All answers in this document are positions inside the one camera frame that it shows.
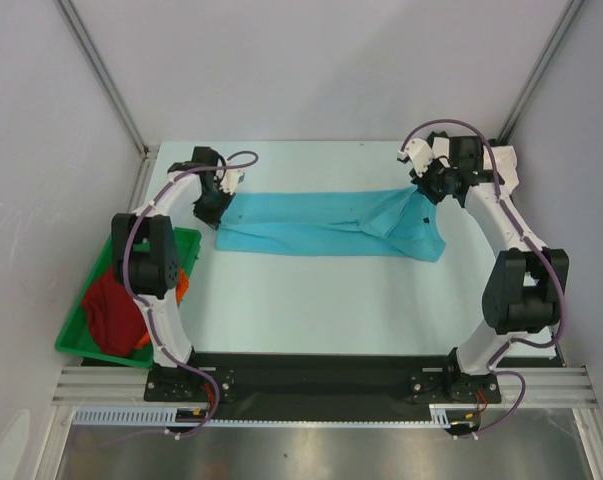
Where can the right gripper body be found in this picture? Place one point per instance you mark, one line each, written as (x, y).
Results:
(432, 187)

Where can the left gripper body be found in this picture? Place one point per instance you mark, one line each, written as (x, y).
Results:
(211, 205)

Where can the light blue t-shirt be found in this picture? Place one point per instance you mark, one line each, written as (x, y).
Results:
(387, 223)

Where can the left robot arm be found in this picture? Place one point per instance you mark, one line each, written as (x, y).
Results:
(146, 262)

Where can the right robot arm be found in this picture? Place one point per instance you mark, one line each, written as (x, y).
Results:
(524, 293)

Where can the dark green folded t-shirt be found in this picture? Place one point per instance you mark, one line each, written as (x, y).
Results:
(445, 135)

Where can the white folded t-shirt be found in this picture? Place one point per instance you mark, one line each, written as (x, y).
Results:
(505, 156)

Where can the orange t-shirt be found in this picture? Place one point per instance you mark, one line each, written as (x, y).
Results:
(181, 289)

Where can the dark red t-shirt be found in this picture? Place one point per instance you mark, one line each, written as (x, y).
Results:
(114, 322)

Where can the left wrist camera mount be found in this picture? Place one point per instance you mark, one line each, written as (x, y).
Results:
(229, 181)

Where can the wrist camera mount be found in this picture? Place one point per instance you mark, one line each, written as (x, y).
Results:
(418, 153)
(229, 181)

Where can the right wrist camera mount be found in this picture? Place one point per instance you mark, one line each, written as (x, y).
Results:
(418, 153)

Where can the left aluminium frame post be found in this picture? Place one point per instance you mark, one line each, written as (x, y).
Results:
(97, 65)

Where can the aluminium frame post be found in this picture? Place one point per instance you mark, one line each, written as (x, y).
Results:
(550, 51)
(97, 65)

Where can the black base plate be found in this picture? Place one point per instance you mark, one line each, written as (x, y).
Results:
(321, 388)

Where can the right aluminium frame post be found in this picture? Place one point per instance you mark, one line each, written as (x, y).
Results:
(550, 51)

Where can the aluminium frame rail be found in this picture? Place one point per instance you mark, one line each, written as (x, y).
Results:
(546, 388)

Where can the white cable duct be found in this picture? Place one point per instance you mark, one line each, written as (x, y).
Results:
(178, 417)

